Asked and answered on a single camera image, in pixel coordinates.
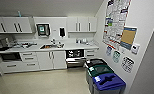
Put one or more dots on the large wall poster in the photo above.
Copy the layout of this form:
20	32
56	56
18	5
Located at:
116	21

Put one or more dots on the grey paper towel dispenser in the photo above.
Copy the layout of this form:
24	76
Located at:
42	30

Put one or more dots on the small blue bottle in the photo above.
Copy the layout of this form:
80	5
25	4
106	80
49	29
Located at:
19	13

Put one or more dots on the wide white drawer unit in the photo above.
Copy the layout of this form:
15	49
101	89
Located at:
29	61

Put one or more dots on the green lid waste bin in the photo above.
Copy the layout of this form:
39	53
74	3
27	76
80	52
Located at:
99	70

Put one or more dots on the steel sink basin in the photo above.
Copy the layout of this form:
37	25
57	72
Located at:
52	46

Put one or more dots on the three-door white wall cabinet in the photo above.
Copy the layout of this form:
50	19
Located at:
81	23

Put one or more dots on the black soap dispenser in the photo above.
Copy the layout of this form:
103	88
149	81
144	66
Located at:
62	31

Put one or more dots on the narrow white drawer unit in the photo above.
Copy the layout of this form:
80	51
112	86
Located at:
91	53

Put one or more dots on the small blue wall notice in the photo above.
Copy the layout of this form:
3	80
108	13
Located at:
108	50

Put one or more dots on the black built-in oven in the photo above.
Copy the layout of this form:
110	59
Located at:
9	56

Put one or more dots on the black lid waste bin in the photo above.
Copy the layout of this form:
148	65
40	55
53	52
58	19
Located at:
94	62

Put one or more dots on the chrome faucet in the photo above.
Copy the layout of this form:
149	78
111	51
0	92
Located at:
53	41

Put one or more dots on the small green wall notice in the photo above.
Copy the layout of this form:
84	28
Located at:
116	56

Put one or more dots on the stainless steel dishwasher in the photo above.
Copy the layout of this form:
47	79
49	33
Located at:
75	58

